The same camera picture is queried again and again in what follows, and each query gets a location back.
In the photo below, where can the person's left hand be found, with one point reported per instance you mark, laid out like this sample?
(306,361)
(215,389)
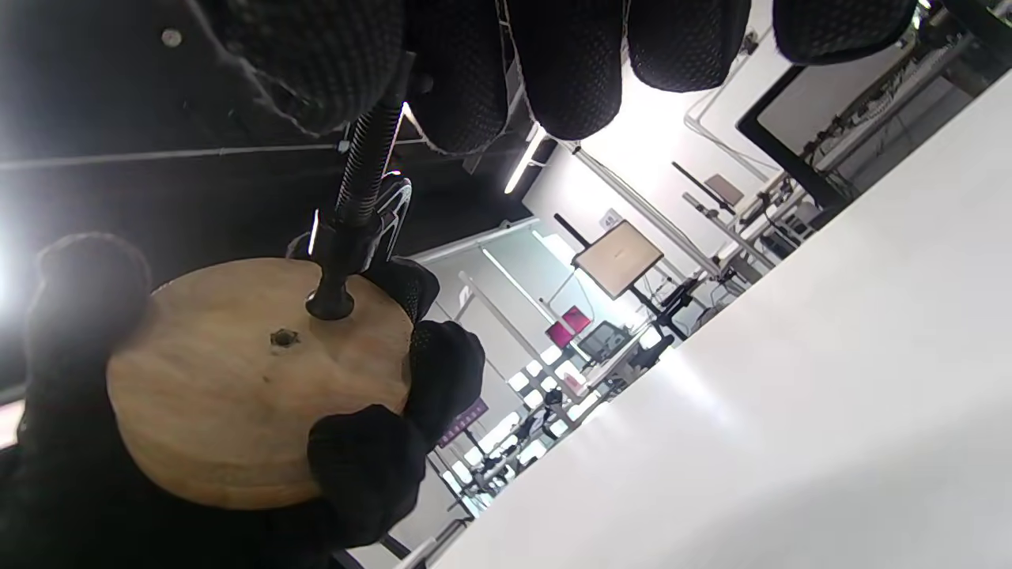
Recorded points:
(71,490)

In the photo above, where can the round wooden disc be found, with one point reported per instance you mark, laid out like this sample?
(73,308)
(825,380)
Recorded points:
(237,395)

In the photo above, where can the black metal clamp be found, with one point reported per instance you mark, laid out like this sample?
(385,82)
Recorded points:
(360,182)

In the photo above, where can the brown wooden tabletop board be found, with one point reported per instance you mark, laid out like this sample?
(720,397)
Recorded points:
(618,259)

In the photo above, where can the person's right hand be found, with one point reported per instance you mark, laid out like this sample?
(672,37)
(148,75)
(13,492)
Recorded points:
(565,55)

